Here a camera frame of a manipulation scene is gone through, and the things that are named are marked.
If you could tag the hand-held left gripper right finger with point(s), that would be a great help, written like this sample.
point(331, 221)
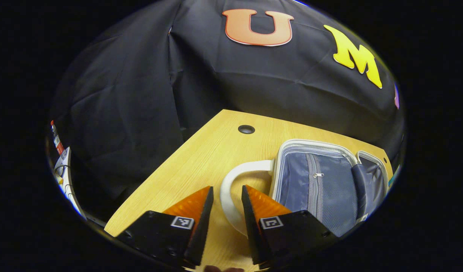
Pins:
point(250, 226)

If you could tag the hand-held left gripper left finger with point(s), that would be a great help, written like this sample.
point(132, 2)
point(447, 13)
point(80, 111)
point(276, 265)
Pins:
point(203, 226)

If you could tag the black backdrop cloth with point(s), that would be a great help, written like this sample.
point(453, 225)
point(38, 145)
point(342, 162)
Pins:
point(141, 94)

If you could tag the white suitcase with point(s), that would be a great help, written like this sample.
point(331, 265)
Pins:
point(299, 181)

